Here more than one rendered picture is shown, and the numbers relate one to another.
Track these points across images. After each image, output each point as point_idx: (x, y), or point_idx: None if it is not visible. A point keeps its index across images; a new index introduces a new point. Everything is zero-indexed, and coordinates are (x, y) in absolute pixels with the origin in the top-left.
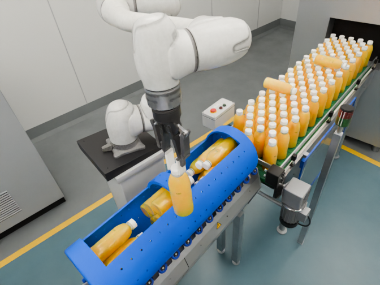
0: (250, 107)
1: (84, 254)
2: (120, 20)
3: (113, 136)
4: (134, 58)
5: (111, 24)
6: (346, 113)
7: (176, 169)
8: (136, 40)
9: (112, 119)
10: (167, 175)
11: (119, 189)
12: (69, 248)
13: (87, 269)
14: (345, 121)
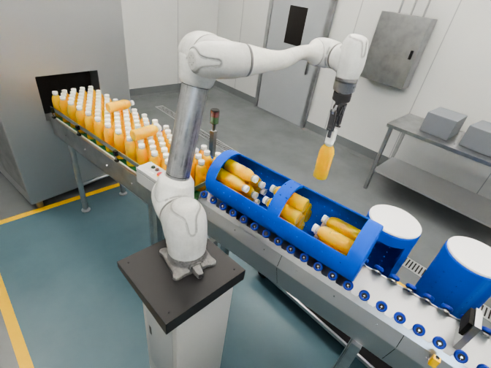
0: (165, 154)
1: (371, 225)
2: (288, 58)
3: (204, 242)
4: (361, 61)
5: (268, 69)
6: (218, 112)
7: (332, 139)
8: (367, 48)
9: (204, 218)
10: (283, 188)
11: (224, 298)
12: (367, 242)
13: (378, 224)
14: (218, 118)
